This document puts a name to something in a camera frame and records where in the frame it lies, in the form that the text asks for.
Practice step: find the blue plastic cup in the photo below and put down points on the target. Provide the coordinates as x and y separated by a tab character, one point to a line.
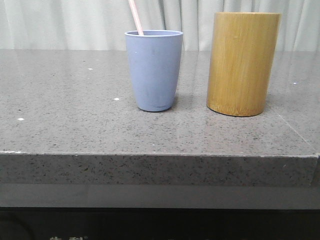
154	63

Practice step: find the pink chopstick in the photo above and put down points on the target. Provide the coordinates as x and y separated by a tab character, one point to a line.
136	17

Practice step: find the bamboo cylindrical holder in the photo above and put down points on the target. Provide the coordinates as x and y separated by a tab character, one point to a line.
242	54

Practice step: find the white curtain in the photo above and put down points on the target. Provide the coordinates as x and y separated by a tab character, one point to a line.
101	24

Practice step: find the dark cabinet under counter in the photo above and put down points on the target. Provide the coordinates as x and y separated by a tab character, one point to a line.
39	223

